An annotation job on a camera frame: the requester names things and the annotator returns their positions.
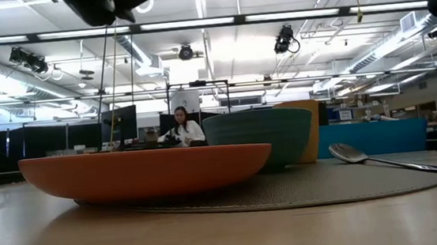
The orange plate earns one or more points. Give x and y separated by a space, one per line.
143 172

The yellow-orange cup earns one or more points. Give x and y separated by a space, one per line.
316 130

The silver metal spoon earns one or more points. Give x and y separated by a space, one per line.
348 152

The black ceiling spotlight cluster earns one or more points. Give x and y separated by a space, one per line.
30 61

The black round ceiling fixture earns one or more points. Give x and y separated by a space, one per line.
185 52

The black computer monitor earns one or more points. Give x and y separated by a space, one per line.
123 123

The white cylindrical tank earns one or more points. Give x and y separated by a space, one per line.
185 99

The black overhead light bar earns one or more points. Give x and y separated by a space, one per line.
239 19

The person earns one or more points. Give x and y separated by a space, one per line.
187 131

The teal ribbed bowl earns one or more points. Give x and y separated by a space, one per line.
283 132

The blue and white sign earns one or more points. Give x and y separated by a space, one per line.
345 115

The grey round placemat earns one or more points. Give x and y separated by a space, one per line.
327 186

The ceiling air vent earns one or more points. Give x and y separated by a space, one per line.
408 22

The blue plastic bin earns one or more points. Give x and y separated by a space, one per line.
382 136

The black metal frame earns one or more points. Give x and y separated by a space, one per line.
197 83

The black overhead camera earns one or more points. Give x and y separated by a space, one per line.
283 39

